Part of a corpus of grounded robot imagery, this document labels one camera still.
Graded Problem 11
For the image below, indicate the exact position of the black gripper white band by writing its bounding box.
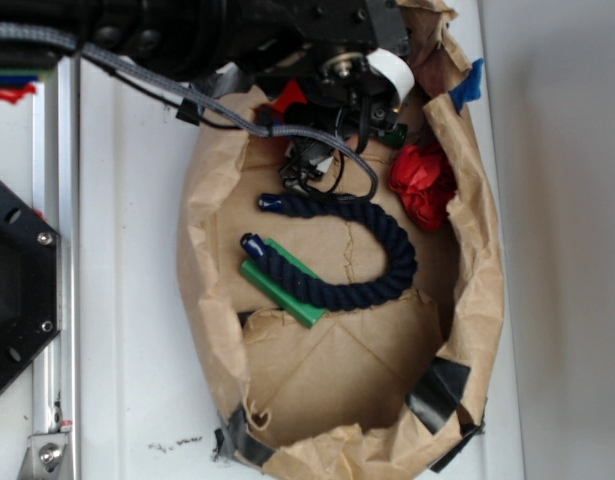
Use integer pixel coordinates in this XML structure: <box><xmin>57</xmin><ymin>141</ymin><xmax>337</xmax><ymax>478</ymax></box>
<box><xmin>256</xmin><ymin>1</ymin><xmax>415</xmax><ymax>136</ymax></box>

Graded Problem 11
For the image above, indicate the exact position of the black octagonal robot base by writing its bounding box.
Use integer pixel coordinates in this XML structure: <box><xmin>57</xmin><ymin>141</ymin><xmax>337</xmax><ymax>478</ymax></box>
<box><xmin>0</xmin><ymin>180</ymin><xmax>59</xmax><ymax>396</ymax></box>

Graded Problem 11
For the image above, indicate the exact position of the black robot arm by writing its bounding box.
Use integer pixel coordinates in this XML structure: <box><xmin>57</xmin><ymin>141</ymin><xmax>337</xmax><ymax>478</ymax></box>
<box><xmin>0</xmin><ymin>1</ymin><xmax>415</xmax><ymax>132</ymax></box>

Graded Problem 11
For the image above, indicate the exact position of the blue tape piece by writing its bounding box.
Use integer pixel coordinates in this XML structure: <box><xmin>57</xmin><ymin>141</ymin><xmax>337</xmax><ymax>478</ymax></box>
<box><xmin>448</xmin><ymin>58</ymin><xmax>484</xmax><ymax>114</ymax></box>

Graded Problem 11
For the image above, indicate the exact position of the red crumpled paper ball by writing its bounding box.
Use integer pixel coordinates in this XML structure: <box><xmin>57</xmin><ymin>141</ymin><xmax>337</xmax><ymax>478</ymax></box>
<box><xmin>389</xmin><ymin>141</ymin><xmax>458</xmax><ymax>233</ymax></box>

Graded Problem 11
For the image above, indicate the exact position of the green rectangular block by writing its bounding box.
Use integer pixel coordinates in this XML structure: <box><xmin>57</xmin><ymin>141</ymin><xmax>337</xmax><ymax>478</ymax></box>
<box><xmin>240</xmin><ymin>233</ymin><xmax>325</xmax><ymax>328</ymax></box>

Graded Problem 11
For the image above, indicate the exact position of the brown paper bag tray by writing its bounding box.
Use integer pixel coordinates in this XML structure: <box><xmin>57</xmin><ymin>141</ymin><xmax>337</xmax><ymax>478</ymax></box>
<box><xmin>178</xmin><ymin>1</ymin><xmax>504</xmax><ymax>479</ymax></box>

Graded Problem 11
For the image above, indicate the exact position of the white plastic board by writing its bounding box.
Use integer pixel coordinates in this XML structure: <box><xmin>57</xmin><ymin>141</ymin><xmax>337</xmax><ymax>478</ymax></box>
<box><xmin>76</xmin><ymin>0</ymin><xmax>526</xmax><ymax>480</ymax></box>

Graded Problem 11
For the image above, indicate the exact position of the dark blue rope piece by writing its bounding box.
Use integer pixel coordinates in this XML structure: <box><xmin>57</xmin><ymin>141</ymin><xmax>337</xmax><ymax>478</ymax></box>
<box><xmin>240</xmin><ymin>192</ymin><xmax>418</xmax><ymax>314</ymax></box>

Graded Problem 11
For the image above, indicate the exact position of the grey braided cable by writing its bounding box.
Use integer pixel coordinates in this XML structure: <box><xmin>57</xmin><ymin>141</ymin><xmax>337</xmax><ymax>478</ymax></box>
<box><xmin>0</xmin><ymin>20</ymin><xmax>381</xmax><ymax>206</ymax></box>

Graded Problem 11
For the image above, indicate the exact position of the aluminium extrusion rail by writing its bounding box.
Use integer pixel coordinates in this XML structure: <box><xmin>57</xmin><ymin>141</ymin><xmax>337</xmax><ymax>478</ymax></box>
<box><xmin>16</xmin><ymin>57</ymin><xmax>82</xmax><ymax>480</ymax></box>

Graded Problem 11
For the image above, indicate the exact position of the metal corner bracket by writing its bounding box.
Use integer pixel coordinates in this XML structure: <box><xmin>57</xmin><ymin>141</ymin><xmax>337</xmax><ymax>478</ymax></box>
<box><xmin>17</xmin><ymin>433</ymin><xmax>73</xmax><ymax>480</ymax></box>

